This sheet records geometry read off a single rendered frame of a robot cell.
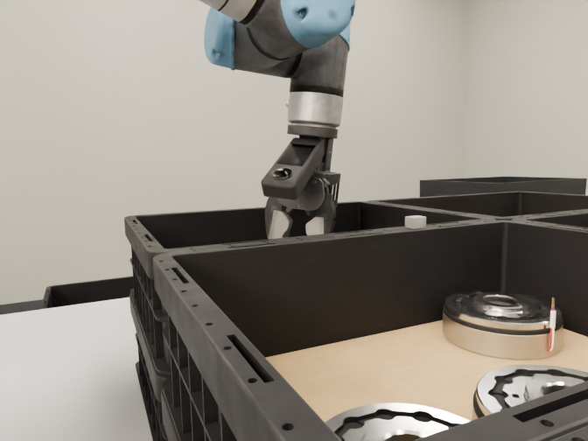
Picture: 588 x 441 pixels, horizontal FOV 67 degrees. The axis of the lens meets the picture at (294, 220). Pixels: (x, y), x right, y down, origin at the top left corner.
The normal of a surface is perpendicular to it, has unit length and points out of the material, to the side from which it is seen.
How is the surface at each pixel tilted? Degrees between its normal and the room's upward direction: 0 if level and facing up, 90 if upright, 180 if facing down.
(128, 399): 0
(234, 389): 90
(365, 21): 90
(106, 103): 90
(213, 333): 0
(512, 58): 90
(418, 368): 0
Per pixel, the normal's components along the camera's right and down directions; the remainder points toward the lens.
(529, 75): -0.90, 0.07
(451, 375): -0.02, -0.99
